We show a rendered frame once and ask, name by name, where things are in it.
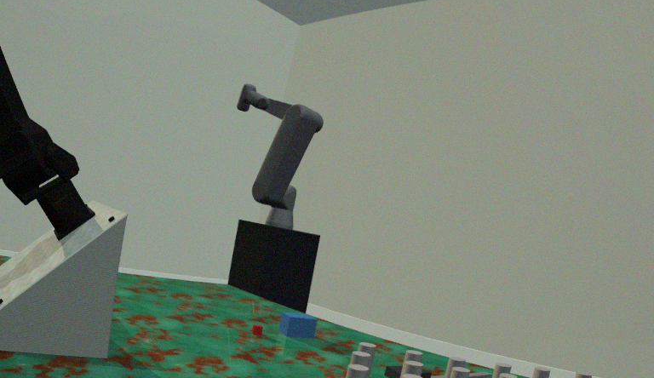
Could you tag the blue block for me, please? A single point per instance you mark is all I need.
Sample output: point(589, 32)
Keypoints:
point(298, 325)

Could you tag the small red cube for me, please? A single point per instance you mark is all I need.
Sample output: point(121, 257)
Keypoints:
point(257, 329)

